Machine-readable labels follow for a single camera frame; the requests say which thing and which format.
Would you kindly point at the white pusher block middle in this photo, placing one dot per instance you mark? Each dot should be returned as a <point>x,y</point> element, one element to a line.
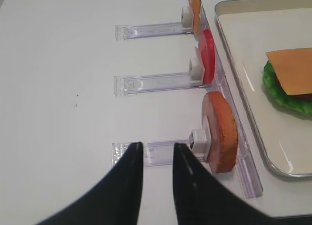
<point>196,71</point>

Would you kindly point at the standing yellow cheese slice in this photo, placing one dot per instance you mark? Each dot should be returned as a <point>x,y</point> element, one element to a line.
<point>195,6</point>

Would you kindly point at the yellow cheese slice on tray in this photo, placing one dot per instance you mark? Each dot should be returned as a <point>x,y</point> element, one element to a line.
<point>293,69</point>

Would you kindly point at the green lettuce leaf on tray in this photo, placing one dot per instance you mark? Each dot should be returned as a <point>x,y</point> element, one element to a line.
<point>273,87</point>

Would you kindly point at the white pusher block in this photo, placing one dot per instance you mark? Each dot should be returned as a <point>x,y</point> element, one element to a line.
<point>186,17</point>
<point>200,141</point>
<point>196,71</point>

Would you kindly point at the white pusher block far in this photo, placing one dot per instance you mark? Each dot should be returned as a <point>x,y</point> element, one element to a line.
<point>186,17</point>

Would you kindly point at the clear acrylic left rack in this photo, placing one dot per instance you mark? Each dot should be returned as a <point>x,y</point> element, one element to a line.
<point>124,85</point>

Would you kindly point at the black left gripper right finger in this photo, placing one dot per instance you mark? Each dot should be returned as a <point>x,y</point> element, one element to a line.
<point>202,200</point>

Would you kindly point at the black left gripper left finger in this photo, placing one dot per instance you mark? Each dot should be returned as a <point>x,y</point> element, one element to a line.
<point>115,200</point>

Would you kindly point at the metal serving tray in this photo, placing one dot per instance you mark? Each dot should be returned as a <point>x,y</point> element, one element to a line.
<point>249,29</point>

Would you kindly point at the standing bun bottom slice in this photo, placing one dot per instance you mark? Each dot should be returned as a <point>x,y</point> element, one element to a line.
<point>224,132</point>

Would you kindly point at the white pusher block near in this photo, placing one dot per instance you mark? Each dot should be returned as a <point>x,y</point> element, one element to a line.
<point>200,141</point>

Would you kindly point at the standing red tomato slice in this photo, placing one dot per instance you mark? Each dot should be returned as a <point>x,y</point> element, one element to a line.
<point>206,46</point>

